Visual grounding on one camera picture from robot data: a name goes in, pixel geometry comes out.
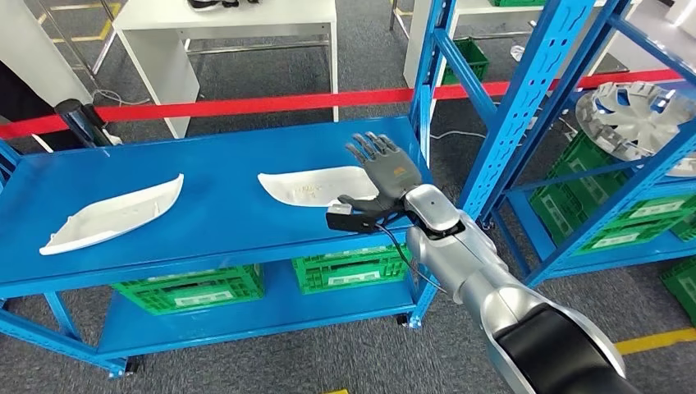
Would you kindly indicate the black stanchion post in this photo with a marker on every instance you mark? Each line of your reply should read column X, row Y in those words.
column 81, row 122

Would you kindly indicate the long white plastic part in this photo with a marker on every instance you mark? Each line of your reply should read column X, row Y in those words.
column 108, row 217

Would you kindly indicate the crumpled clear plastic wrap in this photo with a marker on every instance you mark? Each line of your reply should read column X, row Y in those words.
column 517, row 53

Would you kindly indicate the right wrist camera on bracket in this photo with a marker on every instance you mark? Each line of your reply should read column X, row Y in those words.
column 348, row 223

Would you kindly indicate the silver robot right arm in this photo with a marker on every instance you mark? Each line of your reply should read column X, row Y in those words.
column 467, row 255

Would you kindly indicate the red barrier belt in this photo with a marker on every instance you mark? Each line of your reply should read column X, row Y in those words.
column 244, row 105

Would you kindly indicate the white cabinet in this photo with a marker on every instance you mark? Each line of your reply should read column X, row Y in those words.
column 641, row 38

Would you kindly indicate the person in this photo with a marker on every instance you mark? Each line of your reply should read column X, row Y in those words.
column 21, row 103

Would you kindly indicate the white part with handwriting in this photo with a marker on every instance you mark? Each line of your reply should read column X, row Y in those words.
column 304, row 187

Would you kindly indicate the white panel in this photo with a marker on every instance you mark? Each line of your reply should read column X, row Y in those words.
column 38, row 49

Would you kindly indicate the yellow floor tape square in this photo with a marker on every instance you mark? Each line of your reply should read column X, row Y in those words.
column 652, row 341
column 334, row 391

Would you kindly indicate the chrome metal frame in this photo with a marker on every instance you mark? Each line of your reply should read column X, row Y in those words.
column 103, row 51

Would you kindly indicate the blue metal shelf rack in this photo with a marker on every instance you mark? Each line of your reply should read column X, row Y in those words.
column 652, row 163
column 217, row 206

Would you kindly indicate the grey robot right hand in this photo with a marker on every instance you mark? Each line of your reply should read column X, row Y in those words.
column 394, row 174

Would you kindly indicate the silver wheel hub cover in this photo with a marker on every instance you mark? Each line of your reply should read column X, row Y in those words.
column 685, row 168
column 625, row 125

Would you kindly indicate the black items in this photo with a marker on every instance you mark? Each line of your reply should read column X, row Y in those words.
column 217, row 4

